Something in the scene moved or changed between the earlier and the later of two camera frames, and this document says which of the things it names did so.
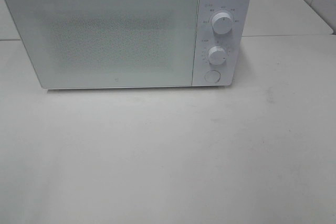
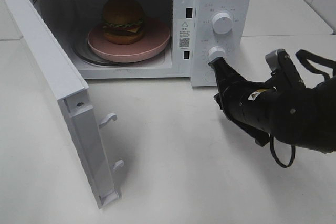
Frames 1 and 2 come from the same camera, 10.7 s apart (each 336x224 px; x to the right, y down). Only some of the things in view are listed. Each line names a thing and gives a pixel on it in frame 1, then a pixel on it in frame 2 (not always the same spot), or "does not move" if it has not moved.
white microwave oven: x=107 y=37 -> x=84 y=129
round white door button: x=212 y=76 does not move
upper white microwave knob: x=221 y=22 does not move
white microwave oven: x=132 y=30 does not move
